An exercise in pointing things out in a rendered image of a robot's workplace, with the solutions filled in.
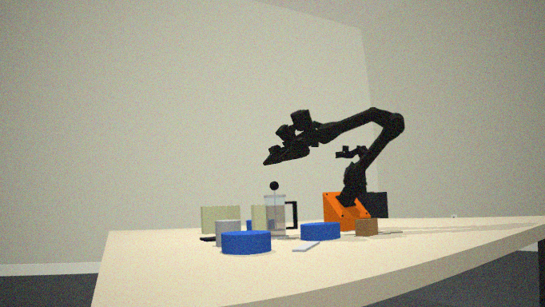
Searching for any glass french press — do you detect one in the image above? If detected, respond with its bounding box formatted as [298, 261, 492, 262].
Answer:
[264, 181, 298, 239]

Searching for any white cylinder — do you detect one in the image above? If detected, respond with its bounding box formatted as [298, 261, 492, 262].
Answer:
[215, 220, 241, 247]

